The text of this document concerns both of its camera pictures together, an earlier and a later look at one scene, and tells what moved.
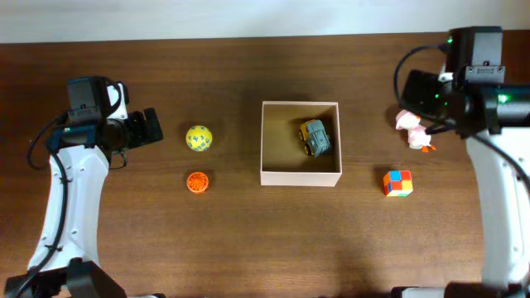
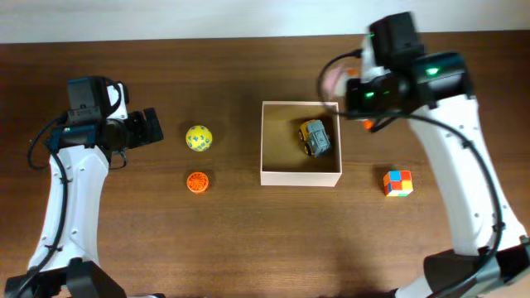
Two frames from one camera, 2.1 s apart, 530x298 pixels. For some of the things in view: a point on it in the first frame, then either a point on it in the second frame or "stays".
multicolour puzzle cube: x=397 y=183 stays
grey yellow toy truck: x=313 y=132 stays
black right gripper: x=415 y=92 → x=353 y=105
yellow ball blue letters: x=199 y=138 stays
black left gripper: x=145 y=134 stays
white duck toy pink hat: x=417 y=136 → x=334 y=79
